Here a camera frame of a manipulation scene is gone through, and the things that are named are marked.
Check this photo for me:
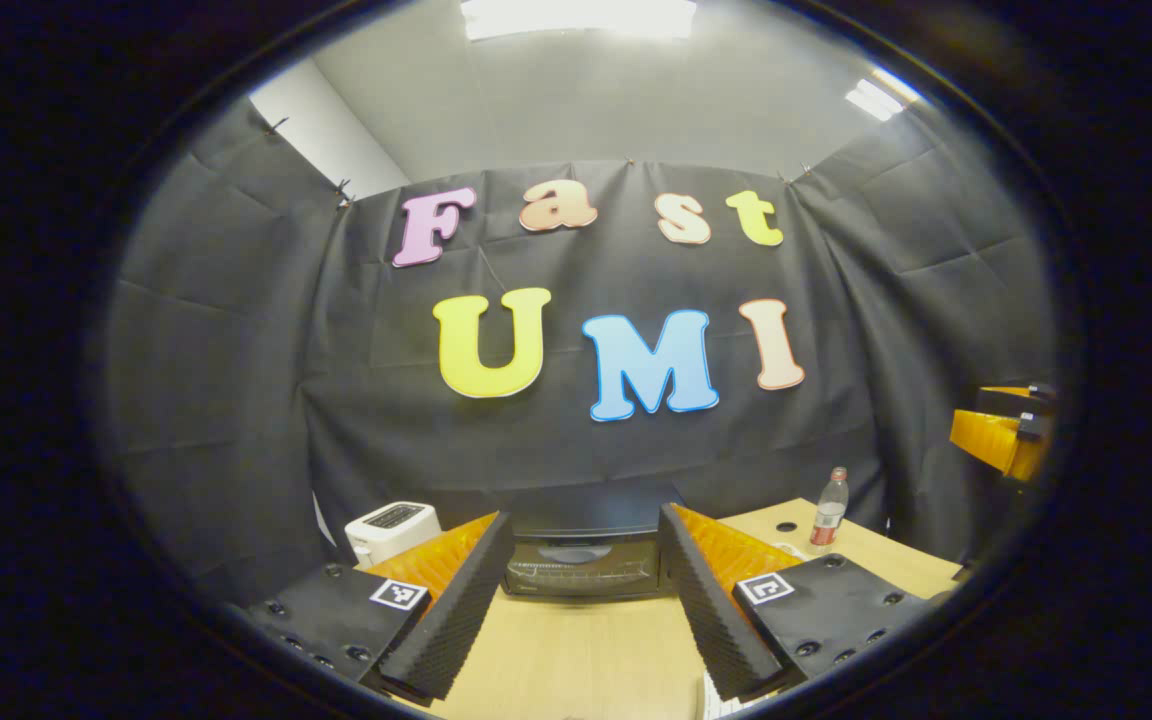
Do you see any clear red label bottle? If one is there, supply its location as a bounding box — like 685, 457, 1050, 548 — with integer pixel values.
809, 466, 850, 550

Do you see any black backdrop cloth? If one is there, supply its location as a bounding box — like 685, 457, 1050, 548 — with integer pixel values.
101, 95, 1064, 603

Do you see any white ribbed tray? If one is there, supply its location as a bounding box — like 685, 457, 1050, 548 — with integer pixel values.
700, 670, 769, 720

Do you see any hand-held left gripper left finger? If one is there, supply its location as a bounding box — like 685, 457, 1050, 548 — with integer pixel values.
241, 510, 517, 704

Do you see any large ceiling light panel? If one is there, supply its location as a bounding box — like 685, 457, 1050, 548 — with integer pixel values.
459, 0, 699, 42

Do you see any black electric oven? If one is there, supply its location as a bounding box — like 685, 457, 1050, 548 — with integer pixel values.
499, 485, 689, 602

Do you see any white toaster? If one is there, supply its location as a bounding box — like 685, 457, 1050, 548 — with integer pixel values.
344, 501, 444, 568

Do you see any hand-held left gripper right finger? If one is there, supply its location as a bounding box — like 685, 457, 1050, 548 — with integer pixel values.
658, 502, 936, 703

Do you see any small ceiling light panel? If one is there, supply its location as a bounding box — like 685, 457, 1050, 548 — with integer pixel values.
844, 67, 923, 124

